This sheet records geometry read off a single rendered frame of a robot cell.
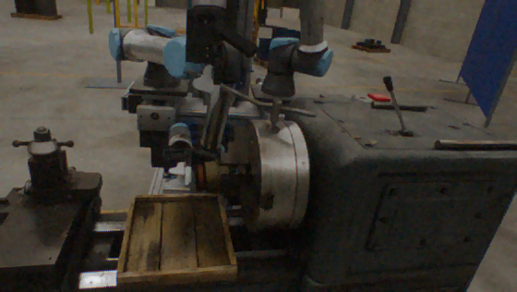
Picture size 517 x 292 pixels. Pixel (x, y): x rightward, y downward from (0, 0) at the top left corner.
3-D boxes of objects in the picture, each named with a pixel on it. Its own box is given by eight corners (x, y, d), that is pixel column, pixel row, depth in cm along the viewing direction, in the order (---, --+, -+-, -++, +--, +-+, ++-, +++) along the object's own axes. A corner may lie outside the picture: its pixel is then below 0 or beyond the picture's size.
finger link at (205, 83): (192, 104, 81) (193, 64, 79) (217, 105, 82) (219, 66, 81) (193, 105, 78) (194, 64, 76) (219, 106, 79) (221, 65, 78)
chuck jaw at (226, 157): (256, 164, 102) (255, 126, 104) (259, 163, 97) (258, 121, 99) (218, 164, 100) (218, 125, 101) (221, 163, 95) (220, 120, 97)
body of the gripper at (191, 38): (185, 65, 82) (186, 12, 80) (221, 66, 84) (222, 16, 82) (186, 63, 75) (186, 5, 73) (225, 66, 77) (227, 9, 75)
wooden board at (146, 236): (221, 202, 122) (222, 192, 121) (236, 280, 91) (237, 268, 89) (131, 204, 115) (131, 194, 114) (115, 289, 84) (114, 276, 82)
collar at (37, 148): (65, 142, 96) (63, 132, 94) (56, 155, 89) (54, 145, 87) (33, 142, 94) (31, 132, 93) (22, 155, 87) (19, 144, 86)
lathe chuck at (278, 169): (259, 180, 122) (275, 101, 104) (281, 253, 97) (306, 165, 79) (234, 180, 120) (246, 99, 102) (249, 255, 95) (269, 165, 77)
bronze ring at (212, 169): (225, 152, 99) (192, 155, 97) (231, 168, 91) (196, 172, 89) (225, 180, 103) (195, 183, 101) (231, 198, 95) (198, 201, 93)
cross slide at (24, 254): (95, 181, 115) (93, 169, 113) (56, 280, 77) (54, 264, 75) (40, 182, 111) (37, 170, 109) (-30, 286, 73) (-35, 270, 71)
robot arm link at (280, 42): (275, 65, 155) (280, 33, 149) (302, 71, 149) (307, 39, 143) (261, 67, 145) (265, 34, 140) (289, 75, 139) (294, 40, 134)
